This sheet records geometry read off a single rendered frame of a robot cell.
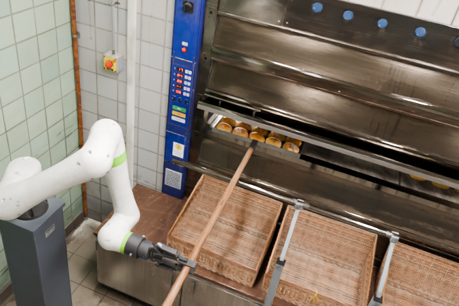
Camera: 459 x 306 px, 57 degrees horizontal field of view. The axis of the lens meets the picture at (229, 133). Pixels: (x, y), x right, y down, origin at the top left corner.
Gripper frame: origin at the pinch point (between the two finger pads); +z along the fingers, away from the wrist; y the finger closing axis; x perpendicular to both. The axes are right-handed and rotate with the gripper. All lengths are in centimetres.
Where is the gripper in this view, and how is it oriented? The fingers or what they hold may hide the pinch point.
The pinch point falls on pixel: (187, 266)
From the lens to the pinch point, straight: 179.9
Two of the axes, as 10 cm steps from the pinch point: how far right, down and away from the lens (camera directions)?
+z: 9.4, 2.9, -1.9
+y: -1.4, 8.3, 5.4
